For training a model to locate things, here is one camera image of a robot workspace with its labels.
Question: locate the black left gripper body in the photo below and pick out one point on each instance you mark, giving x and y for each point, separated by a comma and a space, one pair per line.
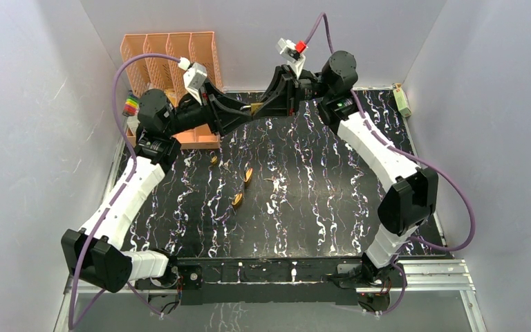
213, 110

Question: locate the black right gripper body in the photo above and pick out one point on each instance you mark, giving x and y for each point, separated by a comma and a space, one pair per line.
310, 88

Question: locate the large brass padlock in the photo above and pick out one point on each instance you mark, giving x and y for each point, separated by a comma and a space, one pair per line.
247, 177

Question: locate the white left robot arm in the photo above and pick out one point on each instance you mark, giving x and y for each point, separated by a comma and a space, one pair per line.
94, 252

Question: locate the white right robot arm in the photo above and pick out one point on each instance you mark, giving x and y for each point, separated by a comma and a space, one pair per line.
410, 191

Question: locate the coloured marker set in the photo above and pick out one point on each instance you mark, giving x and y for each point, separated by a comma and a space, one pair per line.
131, 105

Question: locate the orange plastic file organizer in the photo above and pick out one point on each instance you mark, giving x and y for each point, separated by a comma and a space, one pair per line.
165, 75

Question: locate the pale green eraser box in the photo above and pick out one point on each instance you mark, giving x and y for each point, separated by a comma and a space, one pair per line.
401, 101

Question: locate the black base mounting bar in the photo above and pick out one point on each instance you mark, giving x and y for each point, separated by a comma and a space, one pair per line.
339, 280

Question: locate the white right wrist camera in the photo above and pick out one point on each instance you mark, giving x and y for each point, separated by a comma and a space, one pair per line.
293, 53

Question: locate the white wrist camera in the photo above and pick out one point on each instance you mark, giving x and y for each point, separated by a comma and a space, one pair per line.
293, 53
193, 78

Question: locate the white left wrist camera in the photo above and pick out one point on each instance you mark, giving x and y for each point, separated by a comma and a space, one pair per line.
193, 78

